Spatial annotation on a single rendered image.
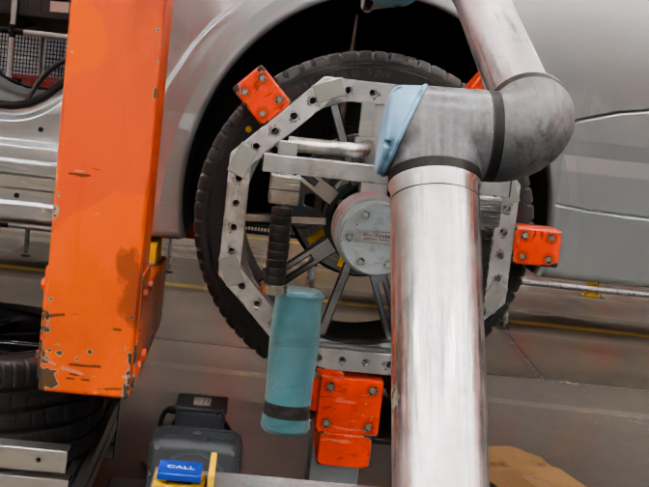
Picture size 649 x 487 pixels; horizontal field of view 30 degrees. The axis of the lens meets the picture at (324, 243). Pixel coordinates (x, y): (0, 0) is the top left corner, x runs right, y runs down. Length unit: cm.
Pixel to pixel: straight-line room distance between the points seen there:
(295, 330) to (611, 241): 89
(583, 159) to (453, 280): 133
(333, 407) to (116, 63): 75
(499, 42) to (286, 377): 75
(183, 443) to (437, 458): 108
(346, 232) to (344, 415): 39
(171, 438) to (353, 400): 36
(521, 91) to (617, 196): 120
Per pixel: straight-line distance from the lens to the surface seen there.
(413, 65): 232
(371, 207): 209
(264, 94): 222
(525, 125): 152
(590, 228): 273
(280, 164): 203
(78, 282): 214
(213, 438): 239
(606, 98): 272
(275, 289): 202
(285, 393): 216
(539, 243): 229
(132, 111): 210
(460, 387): 138
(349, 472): 250
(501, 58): 170
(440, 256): 142
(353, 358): 228
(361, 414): 230
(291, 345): 214
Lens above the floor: 109
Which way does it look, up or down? 7 degrees down
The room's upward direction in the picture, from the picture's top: 6 degrees clockwise
